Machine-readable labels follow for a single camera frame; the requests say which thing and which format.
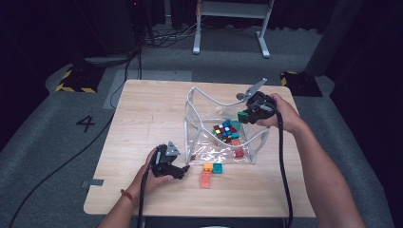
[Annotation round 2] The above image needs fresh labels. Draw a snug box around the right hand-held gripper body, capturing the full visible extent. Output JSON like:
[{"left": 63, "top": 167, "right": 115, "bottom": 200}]
[{"left": 242, "top": 78, "right": 277, "bottom": 124}]

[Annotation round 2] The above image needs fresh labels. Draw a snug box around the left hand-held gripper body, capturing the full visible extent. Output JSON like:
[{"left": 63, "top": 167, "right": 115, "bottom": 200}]
[{"left": 151, "top": 141, "right": 182, "bottom": 179}]

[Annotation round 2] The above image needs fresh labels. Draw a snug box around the salmon toy block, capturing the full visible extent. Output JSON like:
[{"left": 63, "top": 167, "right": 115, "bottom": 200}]
[{"left": 199, "top": 171, "right": 213, "bottom": 190}]

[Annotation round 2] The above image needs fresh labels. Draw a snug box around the multicoloured puzzle cube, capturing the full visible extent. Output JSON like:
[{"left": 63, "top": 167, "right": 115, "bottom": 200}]
[{"left": 212, "top": 123, "right": 237, "bottom": 144}]

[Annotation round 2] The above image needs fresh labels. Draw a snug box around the clear plastic bag white trim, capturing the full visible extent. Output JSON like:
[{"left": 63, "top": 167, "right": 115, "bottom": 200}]
[{"left": 183, "top": 85, "right": 270, "bottom": 165}]

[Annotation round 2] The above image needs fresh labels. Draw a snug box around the person's right hand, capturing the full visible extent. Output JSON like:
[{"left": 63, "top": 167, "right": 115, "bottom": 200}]
[{"left": 257, "top": 93, "right": 305, "bottom": 136}]

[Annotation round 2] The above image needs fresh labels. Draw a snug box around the person's left hand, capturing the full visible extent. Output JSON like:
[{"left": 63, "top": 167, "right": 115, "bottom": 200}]
[{"left": 129, "top": 150, "right": 175, "bottom": 199}]

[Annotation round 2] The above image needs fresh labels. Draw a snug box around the black yellow striped base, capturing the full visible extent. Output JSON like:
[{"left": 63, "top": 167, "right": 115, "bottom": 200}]
[
  {"left": 55, "top": 65, "right": 106, "bottom": 94},
  {"left": 279, "top": 70, "right": 323, "bottom": 98}
]

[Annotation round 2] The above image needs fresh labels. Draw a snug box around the grey tape piece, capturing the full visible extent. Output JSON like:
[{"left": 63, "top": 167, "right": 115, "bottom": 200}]
[{"left": 81, "top": 179, "right": 105, "bottom": 188}]

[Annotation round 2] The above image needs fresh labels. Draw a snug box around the grey stand column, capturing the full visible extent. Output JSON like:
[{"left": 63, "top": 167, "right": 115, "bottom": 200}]
[{"left": 305, "top": 0, "right": 364, "bottom": 77}]

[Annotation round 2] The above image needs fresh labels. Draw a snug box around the dark stand with flat base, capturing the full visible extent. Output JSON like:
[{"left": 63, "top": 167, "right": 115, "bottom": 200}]
[{"left": 84, "top": 0, "right": 141, "bottom": 67}]

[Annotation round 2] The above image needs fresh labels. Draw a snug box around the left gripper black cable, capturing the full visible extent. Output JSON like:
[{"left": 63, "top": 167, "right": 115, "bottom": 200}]
[{"left": 136, "top": 151, "right": 160, "bottom": 228}]

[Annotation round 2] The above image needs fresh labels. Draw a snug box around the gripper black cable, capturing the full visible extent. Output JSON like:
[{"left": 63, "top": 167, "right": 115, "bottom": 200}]
[
  {"left": 136, "top": 151, "right": 160, "bottom": 228},
  {"left": 265, "top": 101, "right": 294, "bottom": 228}
]

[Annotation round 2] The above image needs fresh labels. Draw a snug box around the red bracelet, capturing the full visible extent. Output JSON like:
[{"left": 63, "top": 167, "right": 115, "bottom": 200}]
[{"left": 120, "top": 188, "right": 137, "bottom": 207}]

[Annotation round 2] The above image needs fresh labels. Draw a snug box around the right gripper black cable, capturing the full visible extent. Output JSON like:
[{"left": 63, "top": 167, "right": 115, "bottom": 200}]
[{"left": 265, "top": 101, "right": 294, "bottom": 228}]

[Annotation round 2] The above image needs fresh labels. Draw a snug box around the long black floor cable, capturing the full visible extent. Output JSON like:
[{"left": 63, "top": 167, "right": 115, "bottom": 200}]
[{"left": 8, "top": 47, "right": 142, "bottom": 228}]

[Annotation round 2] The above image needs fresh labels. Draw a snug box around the white metal desk frame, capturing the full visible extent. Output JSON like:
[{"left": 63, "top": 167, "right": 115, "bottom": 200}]
[{"left": 192, "top": 0, "right": 276, "bottom": 59}]

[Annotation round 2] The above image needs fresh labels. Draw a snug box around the tangle of floor cables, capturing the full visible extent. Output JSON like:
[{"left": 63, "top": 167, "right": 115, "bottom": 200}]
[{"left": 142, "top": 18, "right": 207, "bottom": 48}]

